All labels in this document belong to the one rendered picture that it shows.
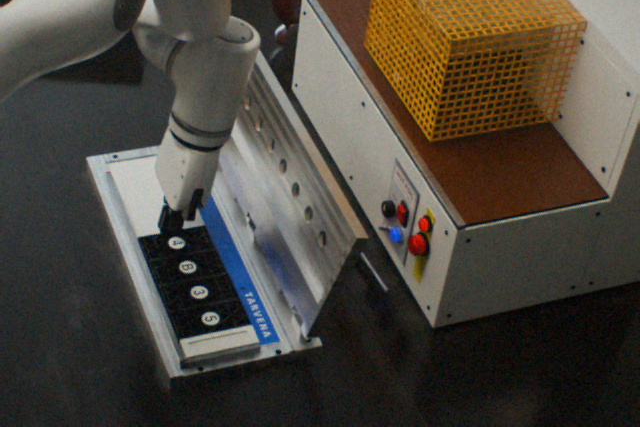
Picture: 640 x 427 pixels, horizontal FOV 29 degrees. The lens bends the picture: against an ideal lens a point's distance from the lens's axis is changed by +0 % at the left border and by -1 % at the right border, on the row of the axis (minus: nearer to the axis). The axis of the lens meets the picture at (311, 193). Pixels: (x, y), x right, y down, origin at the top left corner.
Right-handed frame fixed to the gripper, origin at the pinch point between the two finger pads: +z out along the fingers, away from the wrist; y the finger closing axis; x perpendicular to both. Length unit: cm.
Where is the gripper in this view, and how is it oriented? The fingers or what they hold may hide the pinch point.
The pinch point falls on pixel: (172, 219)
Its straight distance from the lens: 176.7
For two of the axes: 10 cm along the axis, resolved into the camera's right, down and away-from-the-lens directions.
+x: 8.9, -0.1, 4.6
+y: 3.6, 6.5, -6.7
